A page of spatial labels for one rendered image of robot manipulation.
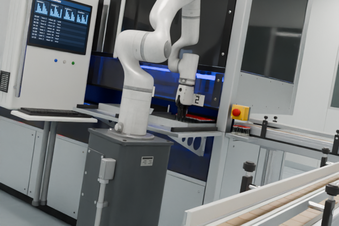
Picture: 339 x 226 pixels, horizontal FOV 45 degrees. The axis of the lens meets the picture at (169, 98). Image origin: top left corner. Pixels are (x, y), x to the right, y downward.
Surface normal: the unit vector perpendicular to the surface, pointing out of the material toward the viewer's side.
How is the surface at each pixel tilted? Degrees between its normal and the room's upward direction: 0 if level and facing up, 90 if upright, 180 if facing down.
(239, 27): 90
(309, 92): 90
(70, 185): 90
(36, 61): 90
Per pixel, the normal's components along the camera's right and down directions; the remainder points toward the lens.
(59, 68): 0.71, 0.15
